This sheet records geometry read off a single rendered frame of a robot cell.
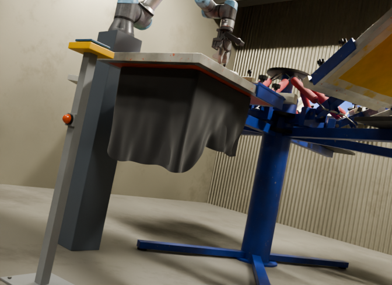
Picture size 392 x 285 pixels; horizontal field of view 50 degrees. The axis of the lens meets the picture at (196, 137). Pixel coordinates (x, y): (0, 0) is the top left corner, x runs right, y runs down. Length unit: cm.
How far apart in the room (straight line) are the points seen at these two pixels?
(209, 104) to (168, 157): 29
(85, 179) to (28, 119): 233
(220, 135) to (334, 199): 360
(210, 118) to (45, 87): 300
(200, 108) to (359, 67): 93
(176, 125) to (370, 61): 108
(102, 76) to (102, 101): 15
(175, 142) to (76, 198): 83
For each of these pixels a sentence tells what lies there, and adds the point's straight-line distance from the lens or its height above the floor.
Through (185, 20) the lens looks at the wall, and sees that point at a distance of 587.
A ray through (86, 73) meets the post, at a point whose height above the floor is 84.
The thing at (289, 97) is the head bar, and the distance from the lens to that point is 229.
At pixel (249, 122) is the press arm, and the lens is 252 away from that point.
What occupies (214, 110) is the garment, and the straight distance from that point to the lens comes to 183.
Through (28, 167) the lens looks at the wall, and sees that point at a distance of 461.
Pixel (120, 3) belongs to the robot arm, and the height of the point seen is 137.
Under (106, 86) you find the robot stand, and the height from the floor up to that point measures 88.
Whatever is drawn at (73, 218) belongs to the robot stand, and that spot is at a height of 16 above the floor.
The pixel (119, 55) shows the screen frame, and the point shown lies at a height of 97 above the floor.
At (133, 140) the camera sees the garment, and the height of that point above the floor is 62.
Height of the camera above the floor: 58
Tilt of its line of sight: 3 degrees up
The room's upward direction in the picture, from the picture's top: 11 degrees clockwise
